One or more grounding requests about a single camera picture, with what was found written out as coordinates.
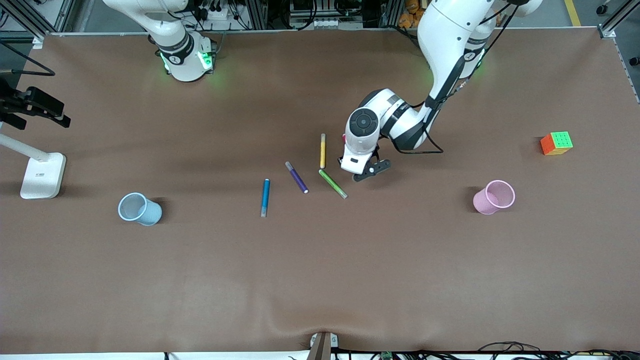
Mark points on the blue marker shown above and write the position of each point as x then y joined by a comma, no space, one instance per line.
265,197

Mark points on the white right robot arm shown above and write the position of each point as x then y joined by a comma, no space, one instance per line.
182,55

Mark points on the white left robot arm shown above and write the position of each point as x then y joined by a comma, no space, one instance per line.
445,40

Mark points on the green marker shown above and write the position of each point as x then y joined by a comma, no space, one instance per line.
332,183

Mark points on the yellow marker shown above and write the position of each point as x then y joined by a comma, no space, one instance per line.
323,152

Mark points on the purple marker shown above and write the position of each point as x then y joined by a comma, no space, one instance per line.
297,178

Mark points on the pink mesh cup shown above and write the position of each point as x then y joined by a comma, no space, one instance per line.
487,202

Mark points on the white connector block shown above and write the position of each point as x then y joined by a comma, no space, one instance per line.
325,23

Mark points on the light blue mesh cup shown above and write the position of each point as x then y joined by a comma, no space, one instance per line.
145,212

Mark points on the pile of orange bags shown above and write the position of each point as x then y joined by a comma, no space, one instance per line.
410,17

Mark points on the white power strip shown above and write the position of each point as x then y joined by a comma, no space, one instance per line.
220,13

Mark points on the colourful puzzle cube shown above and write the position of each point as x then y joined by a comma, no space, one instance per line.
556,144

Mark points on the aluminium frame post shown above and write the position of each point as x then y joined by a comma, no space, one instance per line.
30,17
612,22

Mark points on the metal bracket at table edge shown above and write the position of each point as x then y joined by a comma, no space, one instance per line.
322,345

